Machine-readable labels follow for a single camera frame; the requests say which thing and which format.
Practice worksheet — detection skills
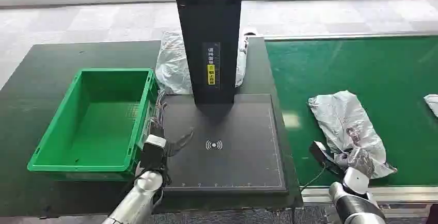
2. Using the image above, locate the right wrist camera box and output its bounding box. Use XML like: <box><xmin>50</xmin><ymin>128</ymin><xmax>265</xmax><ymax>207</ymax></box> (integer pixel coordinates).
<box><xmin>309</xmin><ymin>141</ymin><xmax>343</xmax><ymax>175</ymax></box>

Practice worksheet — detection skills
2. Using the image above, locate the white parcel bag dark red print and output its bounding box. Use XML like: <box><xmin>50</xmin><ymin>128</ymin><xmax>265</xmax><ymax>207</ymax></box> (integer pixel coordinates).
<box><xmin>308</xmin><ymin>90</ymin><xmax>398</xmax><ymax>179</ymax></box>

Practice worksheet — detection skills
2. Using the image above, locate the green plastic crate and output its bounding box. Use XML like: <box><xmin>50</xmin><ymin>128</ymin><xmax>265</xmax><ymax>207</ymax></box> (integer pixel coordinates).
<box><xmin>27</xmin><ymin>67</ymin><xmax>160</xmax><ymax>182</ymax></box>

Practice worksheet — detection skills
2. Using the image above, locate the black and yellow column sticker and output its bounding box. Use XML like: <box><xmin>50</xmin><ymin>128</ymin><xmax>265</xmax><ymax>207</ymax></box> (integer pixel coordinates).
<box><xmin>202</xmin><ymin>42</ymin><xmax>221</xmax><ymax>87</ymax></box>

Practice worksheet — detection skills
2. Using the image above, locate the black scanner base plate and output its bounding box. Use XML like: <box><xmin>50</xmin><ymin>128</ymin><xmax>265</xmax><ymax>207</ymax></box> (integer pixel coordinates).
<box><xmin>161</xmin><ymin>93</ymin><xmax>287</xmax><ymax>193</ymax></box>

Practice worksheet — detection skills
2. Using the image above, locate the black cable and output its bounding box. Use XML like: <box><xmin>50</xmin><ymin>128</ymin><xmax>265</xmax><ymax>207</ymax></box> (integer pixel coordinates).
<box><xmin>300</xmin><ymin>162</ymin><xmax>327</xmax><ymax>193</ymax></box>

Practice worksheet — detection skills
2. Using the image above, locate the green conveyor belt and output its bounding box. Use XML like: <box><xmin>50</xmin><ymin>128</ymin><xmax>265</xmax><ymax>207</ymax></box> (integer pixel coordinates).
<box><xmin>265</xmin><ymin>36</ymin><xmax>438</xmax><ymax>187</ymax></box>

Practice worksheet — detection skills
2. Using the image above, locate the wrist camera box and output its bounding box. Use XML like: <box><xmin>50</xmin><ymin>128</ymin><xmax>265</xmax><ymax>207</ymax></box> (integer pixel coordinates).
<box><xmin>309</xmin><ymin>141</ymin><xmax>343</xmax><ymax>175</ymax></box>
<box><xmin>139</xmin><ymin>134</ymin><xmax>167</xmax><ymax>172</ymax></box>

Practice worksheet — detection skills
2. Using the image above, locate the metal conveyor frame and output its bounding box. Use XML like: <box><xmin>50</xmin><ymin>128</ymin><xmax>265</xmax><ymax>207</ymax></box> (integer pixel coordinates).
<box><xmin>262</xmin><ymin>30</ymin><xmax>438</xmax><ymax>218</ymax></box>

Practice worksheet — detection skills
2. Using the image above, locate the white plastic parcel bag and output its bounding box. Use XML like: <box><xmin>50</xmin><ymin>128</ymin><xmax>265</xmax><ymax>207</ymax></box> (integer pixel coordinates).
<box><xmin>424</xmin><ymin>94</ymin><xmax>438</xmax><ymax>118</ymax></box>
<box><xmin>154</xmin><ymin>30</ymin><xmax>249</xmax><ymax>95</ymax></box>

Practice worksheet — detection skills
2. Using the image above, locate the black scanner column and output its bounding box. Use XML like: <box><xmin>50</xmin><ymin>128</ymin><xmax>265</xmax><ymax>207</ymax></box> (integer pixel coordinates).
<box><xmin>172</xmin><ymin>0</ymin><xmax>244</xmax><ymax>105</ymax></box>

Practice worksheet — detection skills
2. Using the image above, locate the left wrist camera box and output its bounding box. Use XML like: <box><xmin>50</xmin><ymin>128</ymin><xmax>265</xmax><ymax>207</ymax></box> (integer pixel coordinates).
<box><xmin>139</xmin><ymin>134</ymin><xmax>167</xmax><ymax>172</ymax></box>

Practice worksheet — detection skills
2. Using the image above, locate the robot right hand grey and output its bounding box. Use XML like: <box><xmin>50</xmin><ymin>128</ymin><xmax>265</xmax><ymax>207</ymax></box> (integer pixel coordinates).
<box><xmin>333</xmin><ymin>147</ymin><xmax>376</xmax><ymax>179</ymax></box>

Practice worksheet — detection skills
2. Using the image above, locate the robot left hand grey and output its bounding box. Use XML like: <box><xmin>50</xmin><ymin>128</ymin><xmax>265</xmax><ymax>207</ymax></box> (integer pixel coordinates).
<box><xmin>149</xmin><ymin>90</ymin><xmax>195</xmax><ymax>158</ymax></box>

